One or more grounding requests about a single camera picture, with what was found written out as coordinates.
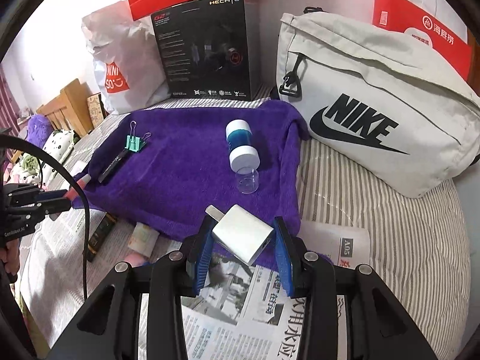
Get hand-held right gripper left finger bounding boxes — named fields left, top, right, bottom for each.
left=47, top=215, right=216, bottom=360

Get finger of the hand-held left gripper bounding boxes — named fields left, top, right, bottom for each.
left=35, top=189, right=71, bottom=202
left=41, top=199, right=72, bottom=218

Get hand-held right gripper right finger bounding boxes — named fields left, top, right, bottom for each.
left=273, top=216, right=439, bottom=360

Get pink highlighter pen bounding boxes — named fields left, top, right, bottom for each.
left=65, top=172, right=92, bottom=199

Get white charger plug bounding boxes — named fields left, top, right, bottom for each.
left=205, top=204, right=274, bottom=267

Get black gold labelled tube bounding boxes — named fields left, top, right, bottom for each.
left=85, top=212, right=117, bottom=262

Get small white labelled jar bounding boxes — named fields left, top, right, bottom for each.
left=128, top=222, right=160, bottom=257

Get black cosmetic tube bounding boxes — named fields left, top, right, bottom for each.
left=98, top=148, right=128, bottom=184

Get pink and blue eraser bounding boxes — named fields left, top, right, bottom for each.
left=124, top=253, right=151, bottom=269

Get clear plastic cup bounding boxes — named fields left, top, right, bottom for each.
left=235, top=167, right=260, bottom=195

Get green binder clip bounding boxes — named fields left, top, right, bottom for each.
left=125, top=121, right=152, bottom=154

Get blue bottle white caps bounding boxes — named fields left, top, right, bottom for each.
left=225, top=119, right=260, bottom=172

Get person's left hand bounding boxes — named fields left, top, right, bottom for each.
left=0, top=238, right=20, bottom=274

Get white floral pillow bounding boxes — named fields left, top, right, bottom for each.
left=41, top=129, right=79, bottom=166

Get newspaper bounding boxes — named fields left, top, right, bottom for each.
left=20, top=195, right=372, bottom=360

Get purple plush toy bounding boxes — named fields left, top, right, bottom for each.
left=17, top=114, right=51, bottom=139

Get purple towel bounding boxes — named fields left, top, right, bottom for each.
left=71, top=99, right=336, bottom=267

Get wooden headboard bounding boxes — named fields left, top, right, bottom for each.
left=35, top=79, right=94, bottom=137

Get brown patterned notebook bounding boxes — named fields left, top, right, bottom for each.
left=87, top=94, right=109, bottom=126

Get pink curtain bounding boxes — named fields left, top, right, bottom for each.
left=0, top=64, right=19, bottom=136

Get white plastic shopping bag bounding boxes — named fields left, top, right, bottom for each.
left=82, top=0, right=171, bottom=115

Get grey waist bag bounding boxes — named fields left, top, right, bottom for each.
left=276, top=6, right=480, bottom=199

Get black headphone box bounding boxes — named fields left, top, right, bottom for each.
left=151, top=0, right=262, bottom=102

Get black cable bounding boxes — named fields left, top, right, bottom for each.
left=0, top=137, right=91, bottom=299

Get red paper bag white handles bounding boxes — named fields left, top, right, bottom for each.
left=372, top=0, right=474, bottom=83

